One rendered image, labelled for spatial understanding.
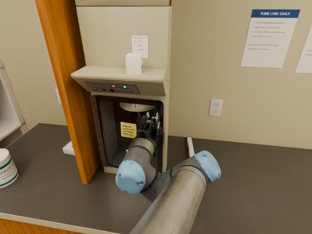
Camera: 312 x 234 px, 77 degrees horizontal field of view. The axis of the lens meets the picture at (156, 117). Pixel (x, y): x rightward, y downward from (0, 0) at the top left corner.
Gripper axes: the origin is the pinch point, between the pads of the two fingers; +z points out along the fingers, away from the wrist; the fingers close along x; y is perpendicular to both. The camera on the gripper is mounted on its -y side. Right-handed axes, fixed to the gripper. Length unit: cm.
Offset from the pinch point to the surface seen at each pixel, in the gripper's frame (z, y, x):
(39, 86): 47, -9, 90
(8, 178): -12, -33, 70
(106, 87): -3.3, 14.4, 17.0
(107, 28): 3.6, 33.4, 16.8
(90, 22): 3.6, 35.1, 22.9
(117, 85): -4.7, 15.7, 12.1
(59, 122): 47, -37, 82
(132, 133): 1.7, -8.4, 9.9
